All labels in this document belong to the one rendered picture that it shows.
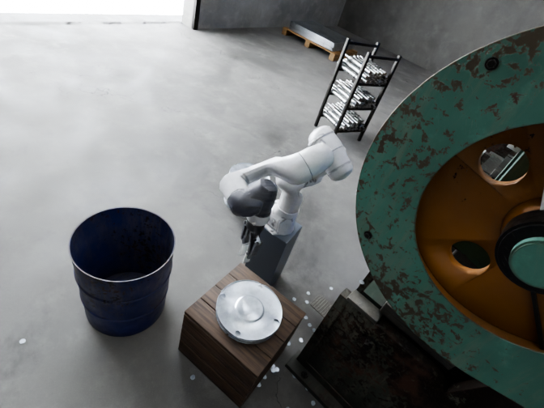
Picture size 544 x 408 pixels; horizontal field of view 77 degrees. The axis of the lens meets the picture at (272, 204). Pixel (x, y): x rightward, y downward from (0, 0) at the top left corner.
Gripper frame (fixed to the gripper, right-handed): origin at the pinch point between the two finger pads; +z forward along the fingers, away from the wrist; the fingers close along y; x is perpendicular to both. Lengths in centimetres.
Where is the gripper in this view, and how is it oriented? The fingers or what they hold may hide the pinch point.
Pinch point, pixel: (245, 252)
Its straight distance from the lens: 147.9
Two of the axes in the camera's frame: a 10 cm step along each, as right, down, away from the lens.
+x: 8.5, -1.3, 5.1
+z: -2.6, 7.3, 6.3
